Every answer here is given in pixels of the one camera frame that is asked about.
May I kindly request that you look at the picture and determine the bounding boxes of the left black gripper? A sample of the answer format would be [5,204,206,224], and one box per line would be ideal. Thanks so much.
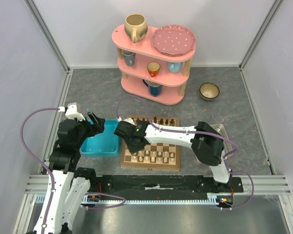
[74,111,105,148]

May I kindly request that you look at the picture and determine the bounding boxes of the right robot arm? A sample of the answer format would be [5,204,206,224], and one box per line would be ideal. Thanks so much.
[114,119,231,192]

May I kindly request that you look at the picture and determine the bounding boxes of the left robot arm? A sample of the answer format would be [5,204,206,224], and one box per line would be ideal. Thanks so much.
[32,112,105,234]

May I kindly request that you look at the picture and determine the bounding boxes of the wooden chess board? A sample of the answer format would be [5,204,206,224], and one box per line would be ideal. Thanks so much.
[120,115,181,171]

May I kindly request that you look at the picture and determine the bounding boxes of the blue plastic bin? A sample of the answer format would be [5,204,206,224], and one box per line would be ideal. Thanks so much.
[80,119,121,157]

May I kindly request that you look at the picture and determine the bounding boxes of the dark blue mug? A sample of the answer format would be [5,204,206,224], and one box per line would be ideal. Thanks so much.
[143,80,163,97]

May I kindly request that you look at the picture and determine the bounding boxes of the pink three-tier shelf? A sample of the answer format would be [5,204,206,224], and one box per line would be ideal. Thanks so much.
[112,24,196,105]

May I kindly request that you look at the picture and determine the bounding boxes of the orange cup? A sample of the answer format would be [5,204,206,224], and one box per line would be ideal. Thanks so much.
[147,62,161,78]

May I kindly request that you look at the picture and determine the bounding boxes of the grey-blue mug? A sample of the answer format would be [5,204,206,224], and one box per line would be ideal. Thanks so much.
[122,50,136,66]

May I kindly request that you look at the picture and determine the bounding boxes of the light blue mug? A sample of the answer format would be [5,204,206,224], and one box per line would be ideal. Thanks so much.
[167,62,183,73]

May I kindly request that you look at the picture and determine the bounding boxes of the pink clear plastic tray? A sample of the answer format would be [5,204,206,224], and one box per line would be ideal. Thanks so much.
[195,123,234,162]

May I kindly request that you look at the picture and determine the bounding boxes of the brown ceramic bowl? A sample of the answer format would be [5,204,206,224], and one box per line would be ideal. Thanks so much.
[199,82,220,100]

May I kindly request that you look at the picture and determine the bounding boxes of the beige ceramic mug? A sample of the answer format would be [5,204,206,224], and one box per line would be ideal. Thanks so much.
[124,14,148,43]

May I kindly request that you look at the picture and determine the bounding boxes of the pink polka dot plate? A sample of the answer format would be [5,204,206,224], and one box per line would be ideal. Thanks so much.
[151,24,196,57]

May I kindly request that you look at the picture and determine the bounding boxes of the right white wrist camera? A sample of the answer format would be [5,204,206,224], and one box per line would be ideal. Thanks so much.
[117,117,135,125]

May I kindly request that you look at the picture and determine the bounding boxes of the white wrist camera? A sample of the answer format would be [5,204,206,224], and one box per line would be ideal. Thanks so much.
[117,117,135,125]
[58,102,85,122]

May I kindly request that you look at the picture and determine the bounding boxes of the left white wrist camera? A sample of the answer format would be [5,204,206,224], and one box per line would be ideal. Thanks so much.
[58,102,85,122]

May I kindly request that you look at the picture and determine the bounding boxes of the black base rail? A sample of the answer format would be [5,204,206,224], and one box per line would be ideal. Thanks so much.
[89,175,244,201]

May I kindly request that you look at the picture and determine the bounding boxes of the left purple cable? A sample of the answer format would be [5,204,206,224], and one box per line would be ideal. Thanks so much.
[20,107,65,232]

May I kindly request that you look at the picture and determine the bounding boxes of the purple cable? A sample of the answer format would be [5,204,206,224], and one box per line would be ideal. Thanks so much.
[116,95,254,211]
[20,107,65,232]

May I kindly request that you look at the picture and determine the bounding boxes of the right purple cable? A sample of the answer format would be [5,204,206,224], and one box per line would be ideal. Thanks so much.
[116,95,254,211]

